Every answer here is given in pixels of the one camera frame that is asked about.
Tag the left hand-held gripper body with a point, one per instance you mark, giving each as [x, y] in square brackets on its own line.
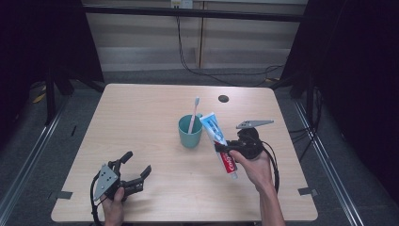
[106, 180]

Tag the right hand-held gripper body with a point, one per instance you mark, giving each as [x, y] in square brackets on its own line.
[249, 144]

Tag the blue and white toothpaste tube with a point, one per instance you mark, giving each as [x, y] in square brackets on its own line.
[215, 130]

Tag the teal plastic cup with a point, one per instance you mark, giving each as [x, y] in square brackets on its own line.
[189, 138]

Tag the pink toothbrush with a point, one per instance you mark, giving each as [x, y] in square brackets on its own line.
[194, 113]

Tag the person's right hand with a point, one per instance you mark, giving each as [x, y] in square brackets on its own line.
[258, 171]

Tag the person's left hand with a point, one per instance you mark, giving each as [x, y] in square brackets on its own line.
[113, 212]

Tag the grey tape strip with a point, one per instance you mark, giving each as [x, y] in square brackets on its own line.
[64, 195]
[307, 191]

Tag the dark round table grommet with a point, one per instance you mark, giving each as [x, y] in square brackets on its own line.
[223, 99]

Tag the small black floor tape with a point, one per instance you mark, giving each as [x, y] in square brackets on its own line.
[73, 130]

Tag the black metal stand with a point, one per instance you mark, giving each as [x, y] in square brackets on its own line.
[50, 100]
[310, 100]

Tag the yellow floor tape piece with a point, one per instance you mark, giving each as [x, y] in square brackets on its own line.
[39, 98]

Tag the dark curtain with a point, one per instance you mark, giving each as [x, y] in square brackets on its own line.
[37, 40]
[357, 78]

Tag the black horizontal bar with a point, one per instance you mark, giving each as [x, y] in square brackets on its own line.
[188, 13]

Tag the metal floor rail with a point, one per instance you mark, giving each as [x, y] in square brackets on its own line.
[31, 160]
[326, 163]

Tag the white wall socket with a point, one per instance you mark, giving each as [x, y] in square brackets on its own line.
[182, 3]

